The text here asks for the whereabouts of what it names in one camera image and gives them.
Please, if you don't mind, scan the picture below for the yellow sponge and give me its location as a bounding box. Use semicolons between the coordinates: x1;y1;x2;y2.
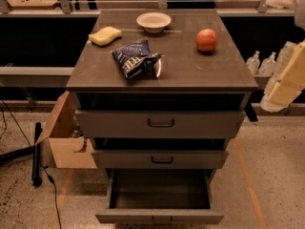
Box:
89;27;122;47

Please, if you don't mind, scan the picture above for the white bowl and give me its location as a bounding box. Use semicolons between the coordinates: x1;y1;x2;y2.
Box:
136;12;172;33

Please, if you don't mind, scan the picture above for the black stand base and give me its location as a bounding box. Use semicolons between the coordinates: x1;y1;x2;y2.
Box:
0;130;42;187

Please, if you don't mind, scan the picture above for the grey middle drawer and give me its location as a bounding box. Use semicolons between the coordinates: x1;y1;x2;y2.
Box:
91;138;228;169

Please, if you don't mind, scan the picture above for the red apple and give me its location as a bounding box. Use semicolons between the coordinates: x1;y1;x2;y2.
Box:
195;29;218;52

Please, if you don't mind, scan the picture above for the grey drawer cabinet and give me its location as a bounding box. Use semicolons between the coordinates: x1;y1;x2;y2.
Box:
67;10;257;121

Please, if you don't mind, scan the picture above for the grey bottom drawer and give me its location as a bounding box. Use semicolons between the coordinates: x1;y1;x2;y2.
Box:
96;169;223;225

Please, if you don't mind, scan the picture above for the blue chip bag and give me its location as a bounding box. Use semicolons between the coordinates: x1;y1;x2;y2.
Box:
112;38;163;79

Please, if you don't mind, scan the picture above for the grey top drawer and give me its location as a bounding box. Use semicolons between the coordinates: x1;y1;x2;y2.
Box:
74;92;253;140

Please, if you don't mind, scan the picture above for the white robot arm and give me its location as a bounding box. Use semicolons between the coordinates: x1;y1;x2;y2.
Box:
260;0;305;113

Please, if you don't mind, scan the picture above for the clear bottle left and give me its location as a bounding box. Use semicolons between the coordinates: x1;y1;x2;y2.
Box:
246;51;260;74

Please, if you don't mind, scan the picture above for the grey drawer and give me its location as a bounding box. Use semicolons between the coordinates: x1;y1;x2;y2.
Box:
91;138;228;169
96;169;223;225
74;92;253;140

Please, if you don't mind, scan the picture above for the black floor cable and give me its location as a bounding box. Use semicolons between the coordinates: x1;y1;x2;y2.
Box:
0;99;63;229

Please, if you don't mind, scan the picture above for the cardboard box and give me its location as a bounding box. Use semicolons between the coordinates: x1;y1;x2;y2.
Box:
36;92;97;169

